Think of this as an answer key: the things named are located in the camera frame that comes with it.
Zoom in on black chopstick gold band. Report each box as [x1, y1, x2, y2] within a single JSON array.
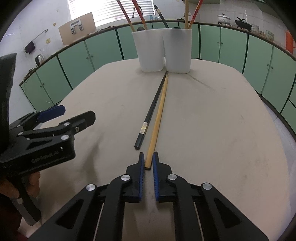
[[134, 71, 168, 150]]

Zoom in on red patterned chopstick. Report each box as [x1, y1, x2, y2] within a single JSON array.
[[116, 0, 135, 32]]

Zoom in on red bamboo chopstick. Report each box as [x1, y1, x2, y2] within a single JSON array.
[[188, 0, 203, 29]]

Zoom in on long plain bamboo chopstick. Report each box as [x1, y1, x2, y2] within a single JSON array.
[[185, 0, 189, 29]]

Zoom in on green lower kitchen cabinets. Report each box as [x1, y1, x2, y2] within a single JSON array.
[[20, 22, 295, 130]]

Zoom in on left hand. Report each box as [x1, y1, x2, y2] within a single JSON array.
[[0, 172, 41, 198]]

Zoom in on steel kettle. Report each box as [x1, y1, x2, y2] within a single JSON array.
[[35, 54, 45, 66]]

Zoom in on dark hanging towel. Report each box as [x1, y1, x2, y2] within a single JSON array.
[[24, 41, 36, 54]]

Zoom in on brown cardboard box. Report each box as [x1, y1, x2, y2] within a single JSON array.
[[59, 13, 96, 46]]

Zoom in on window blinds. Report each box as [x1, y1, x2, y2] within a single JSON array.
[[68, 0, 155, 27]]

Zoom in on white double utensil holder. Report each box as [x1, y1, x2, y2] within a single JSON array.
[[132, 28, 192, 74]]

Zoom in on black chopstick in holder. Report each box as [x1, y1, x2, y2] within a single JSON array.
[[154, 5, 169, 29]]

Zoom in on glass cups on counter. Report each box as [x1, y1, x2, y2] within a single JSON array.
[[251, 24, 274, 42]]

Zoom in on orange thermos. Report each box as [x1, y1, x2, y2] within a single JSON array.
[[285, 31, 295, 54]]

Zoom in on black wok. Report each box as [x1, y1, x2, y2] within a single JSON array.
[[235, 17, 252, 32]]

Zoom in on white cooking pot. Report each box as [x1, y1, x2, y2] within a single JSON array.
[[217, 13, 231, 25]]

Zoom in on wall towel bar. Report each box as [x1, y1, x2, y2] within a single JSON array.
[[23, 29, 49, 50]]

